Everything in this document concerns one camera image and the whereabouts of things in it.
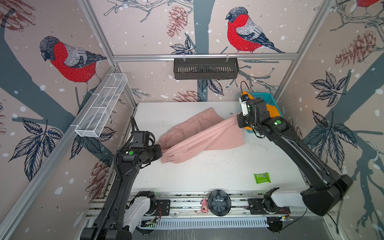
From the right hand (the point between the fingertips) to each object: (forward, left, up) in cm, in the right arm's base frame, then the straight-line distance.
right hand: (239, 115), depth 75 cm
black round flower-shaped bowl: (-35, +10, -28) cm, 46 cm away
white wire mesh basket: (+3, +74, +4) cm, 74 cm away
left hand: (-16, +41, -11) cm, 46 cm away
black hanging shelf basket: (+43, +18, +1) cm, 47 cm away
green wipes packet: (-21, -15, -30) cm, 39 cm away
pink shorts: (-6, +18, -5) cm, 19 cm away
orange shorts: (+20, -29, -19) cm, 41 cm away
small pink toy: (-38, +17, -26) cm, 49 cm away
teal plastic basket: (+36, -33, -22) cm, 54 cm away
